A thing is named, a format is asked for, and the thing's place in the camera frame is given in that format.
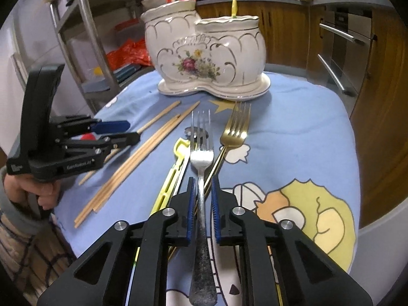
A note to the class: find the built-in oven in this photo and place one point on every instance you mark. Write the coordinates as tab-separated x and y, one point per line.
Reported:
338	38

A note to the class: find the silver fork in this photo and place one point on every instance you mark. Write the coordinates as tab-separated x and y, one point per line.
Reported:
201	162

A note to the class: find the clear container with red lid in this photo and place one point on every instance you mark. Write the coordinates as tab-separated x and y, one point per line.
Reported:
124	30

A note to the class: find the blue cartoon printed cloth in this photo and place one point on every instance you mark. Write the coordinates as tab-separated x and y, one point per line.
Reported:
287	134

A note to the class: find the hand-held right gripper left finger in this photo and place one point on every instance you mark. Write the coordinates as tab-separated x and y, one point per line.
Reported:
191	216

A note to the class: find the white floral ceramic utensil holder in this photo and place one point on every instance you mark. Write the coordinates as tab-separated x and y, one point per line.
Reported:
204	54

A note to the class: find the yellow plastic utensil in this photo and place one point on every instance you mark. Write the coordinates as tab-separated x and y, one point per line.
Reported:
178	162

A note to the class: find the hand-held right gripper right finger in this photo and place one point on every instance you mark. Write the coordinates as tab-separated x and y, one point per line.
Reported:
217	220

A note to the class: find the person's left forearm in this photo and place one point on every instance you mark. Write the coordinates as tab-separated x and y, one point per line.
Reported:
19	248

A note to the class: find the red round object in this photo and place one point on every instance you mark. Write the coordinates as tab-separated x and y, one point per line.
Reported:
87	137

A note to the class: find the wooden kitchen cabinet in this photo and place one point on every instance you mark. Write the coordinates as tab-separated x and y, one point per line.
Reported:
287	32

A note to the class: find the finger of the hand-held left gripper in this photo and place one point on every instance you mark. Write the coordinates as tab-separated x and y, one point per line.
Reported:
124	138
111	126

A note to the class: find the small yellow object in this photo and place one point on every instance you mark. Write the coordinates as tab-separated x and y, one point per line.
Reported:
98	70

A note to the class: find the person's left hand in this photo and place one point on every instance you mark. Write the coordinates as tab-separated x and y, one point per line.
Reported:
19	188

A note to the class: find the wooden chopstick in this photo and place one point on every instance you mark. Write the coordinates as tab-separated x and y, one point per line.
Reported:
193	109
134	165
83	216
162	113

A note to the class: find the stack of blue trays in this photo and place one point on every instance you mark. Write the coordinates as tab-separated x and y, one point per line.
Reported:
127	71

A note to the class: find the metal shelf rack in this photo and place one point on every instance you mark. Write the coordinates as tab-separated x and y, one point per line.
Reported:
95	51

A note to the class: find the orange plastic bag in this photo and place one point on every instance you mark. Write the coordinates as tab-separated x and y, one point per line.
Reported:
127	54

